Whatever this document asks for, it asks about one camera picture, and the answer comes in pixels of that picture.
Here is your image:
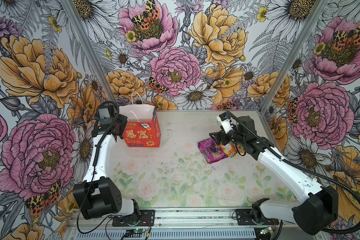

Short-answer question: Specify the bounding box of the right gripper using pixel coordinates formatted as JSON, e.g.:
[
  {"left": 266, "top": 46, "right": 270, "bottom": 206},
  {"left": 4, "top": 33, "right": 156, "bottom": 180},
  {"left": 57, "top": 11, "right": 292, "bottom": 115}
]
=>
[{"left": 208, "top": 125, "right": 246, "bottom": 146}]

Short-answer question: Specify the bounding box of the orange snack packet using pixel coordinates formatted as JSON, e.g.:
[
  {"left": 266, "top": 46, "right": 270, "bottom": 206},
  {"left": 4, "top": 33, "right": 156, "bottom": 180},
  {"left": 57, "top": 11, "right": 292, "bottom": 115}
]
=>
[{"left": 219, "top": 143, "right": 246, "bottom": 158}]

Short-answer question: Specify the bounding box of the purple snack packet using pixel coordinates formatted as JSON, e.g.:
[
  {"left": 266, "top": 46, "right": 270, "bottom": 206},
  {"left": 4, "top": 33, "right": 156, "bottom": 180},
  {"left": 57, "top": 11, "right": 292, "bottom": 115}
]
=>
[{"left": 198, "top": 138, "right": 228, "bottom": 164}]

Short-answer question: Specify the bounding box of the red paper gift bag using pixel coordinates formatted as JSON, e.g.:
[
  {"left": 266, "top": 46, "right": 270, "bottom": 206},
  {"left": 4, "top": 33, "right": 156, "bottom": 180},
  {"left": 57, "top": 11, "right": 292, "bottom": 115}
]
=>
[{"left": 120, "top": 104, "right": 161, "bottom": 148}]

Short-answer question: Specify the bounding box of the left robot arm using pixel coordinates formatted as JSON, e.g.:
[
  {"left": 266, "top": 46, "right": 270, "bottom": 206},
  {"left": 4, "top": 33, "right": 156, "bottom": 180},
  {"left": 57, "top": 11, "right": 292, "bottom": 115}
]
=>
[{"left": 73, "top": 115, "right": 141, "bottom": 222}]

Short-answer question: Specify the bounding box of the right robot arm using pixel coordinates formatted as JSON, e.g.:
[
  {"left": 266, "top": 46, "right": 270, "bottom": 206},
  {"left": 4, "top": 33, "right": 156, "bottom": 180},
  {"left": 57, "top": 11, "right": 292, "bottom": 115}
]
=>
[{"left": 210, "top": 111, "right": 339, "bottom": 236}]

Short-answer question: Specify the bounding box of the small circuit board right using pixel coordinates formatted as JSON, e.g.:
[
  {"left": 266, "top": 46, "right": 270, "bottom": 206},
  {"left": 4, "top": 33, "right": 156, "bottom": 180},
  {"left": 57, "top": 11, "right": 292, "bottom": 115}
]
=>
[{"left": 259, "top": 227, "right": 273, "bottom": 235}]

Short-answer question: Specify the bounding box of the green circuit board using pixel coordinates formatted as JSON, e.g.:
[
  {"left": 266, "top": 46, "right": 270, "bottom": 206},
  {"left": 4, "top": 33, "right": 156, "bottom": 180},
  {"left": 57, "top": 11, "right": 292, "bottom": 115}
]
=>
[{"left": 126, "top": 228, "right": 149, "bottom": 235}]

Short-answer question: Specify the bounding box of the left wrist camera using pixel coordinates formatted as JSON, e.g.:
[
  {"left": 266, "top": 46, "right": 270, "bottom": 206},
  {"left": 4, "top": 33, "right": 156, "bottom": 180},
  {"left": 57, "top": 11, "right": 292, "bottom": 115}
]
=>
[{"left": 98, "top": 105, "right": 116, "bottom": 126}]

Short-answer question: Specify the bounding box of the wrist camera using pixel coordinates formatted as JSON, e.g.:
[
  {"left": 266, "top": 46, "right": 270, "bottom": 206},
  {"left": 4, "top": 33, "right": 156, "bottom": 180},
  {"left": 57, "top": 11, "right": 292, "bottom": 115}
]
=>
[
  {"left": 98, "top": 105, "right": 116, "bottom": 126},
  {"left": 217, "top": 112, "right": 234, "bottom": 134}
]

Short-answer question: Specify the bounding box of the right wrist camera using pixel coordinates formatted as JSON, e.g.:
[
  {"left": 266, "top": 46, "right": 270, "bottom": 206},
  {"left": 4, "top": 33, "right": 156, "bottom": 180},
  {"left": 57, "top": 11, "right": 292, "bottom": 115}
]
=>
[{"left": 217, "top": 112, "right": 234, "bottom": 134}]

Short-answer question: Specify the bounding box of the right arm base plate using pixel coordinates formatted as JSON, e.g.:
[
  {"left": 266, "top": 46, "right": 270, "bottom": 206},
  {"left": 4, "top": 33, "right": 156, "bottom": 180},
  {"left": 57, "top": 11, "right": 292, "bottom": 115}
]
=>
[{"left": 231, "top": 209, "right": 280, "bottom": 226}]

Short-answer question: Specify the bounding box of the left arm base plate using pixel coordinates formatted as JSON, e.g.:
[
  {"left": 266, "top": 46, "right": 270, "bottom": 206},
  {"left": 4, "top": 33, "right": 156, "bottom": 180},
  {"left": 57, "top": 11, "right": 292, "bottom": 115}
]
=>
[{"left": 112, "top": 210, "right": 156, "bottom": 227}]

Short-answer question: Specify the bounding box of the aluminium front rail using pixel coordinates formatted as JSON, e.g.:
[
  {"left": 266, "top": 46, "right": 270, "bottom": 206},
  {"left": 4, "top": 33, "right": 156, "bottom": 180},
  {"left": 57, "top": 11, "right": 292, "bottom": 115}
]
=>
[{"left": 67, "top": 207, "right": 282, "bottom": 234}]

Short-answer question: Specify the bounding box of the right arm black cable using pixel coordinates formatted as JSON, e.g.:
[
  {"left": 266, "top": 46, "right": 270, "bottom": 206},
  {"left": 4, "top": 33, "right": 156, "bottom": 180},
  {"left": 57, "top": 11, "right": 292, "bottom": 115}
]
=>
[{"left": 226, "top": 110, "right": 360, "bottom": 235}]

